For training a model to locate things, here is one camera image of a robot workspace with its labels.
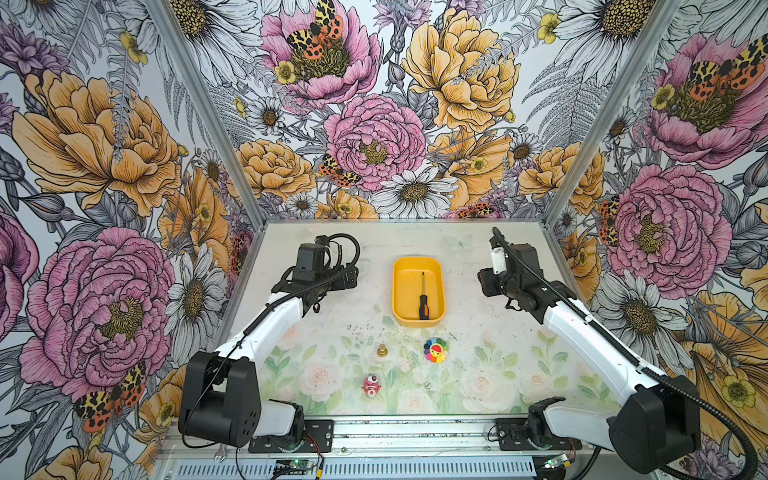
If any orange black handle screwdriver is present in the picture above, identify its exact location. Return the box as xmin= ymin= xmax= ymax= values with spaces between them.
xmin=418 ymin=271 xmax=430 ymax=321

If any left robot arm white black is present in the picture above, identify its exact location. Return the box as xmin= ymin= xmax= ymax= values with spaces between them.
xmin=178 ymin=264 xmax=359 ymax=448

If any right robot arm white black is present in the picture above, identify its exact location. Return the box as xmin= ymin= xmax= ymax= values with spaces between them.
xmin=478 ymin=236 xmax=700 ymax=474

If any yellow plastic bin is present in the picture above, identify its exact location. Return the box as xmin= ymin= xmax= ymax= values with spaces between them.
xmin=392 ymin=256 xmax=446 ymax=328

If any multicolour round toy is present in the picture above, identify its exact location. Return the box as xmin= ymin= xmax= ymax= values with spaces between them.
xmin=423 ymin=338 xmax=448 ymax=364

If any pink white small toy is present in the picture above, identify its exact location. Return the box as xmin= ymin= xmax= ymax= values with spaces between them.
xmin=362 ymin=374 xmax=381 ymax=397

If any left green circuit board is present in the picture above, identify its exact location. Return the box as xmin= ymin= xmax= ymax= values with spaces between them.
xmin=272 ymin=459 xmax=319 ymax=476

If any green circuit board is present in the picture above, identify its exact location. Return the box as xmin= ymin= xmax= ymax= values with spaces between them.
xmin=272 ymin=459 xmax=319 ymax=476
xmin=542 ymin=453 xmax=571 ymax=469

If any right green circuit board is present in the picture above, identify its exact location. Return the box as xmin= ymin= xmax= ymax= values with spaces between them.
xmin=542 ymin=453 xmax=571 ymax=469

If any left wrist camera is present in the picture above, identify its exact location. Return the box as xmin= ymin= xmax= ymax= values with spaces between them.
xmin=292 ymin=235 xmax=330 ymax=284

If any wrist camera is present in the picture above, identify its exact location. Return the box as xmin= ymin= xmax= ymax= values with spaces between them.
xmin=489 ymin=237 xmax=509 ymax=275
xmin=292 ymin=235 xmax=330 ymax=284

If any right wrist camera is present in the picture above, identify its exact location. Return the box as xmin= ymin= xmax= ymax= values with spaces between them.
xmin=489 ymin=237 xmax=509 ymax=275

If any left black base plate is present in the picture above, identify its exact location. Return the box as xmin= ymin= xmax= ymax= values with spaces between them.
xmin=247 ymin=419 xmax=335 ymax=455

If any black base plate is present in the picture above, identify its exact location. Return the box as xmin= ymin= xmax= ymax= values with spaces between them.
xmin=247 ymin=419 xmax=335 ymax=455
xmin=488 ymin=417 xmax=583 ymax=452

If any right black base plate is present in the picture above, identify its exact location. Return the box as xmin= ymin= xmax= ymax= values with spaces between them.
xmin=488 ymin=417 xmax=583 ymax=452

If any aluminium front rail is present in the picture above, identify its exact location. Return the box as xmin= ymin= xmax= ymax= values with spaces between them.
xmin=158 ymin=412 xmax=670 ymax=460

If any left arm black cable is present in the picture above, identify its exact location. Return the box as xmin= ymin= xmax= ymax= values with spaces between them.
xmin=179 ymin=232 xmax=362 ymax=448

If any white vented cable duct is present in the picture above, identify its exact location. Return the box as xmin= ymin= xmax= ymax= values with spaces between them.
xmin=166 ymin=456 xmax=536 ymax=479

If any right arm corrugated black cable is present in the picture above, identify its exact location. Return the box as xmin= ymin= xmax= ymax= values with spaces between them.
xmin=491 ymin=226 xmax=759 ymax=480

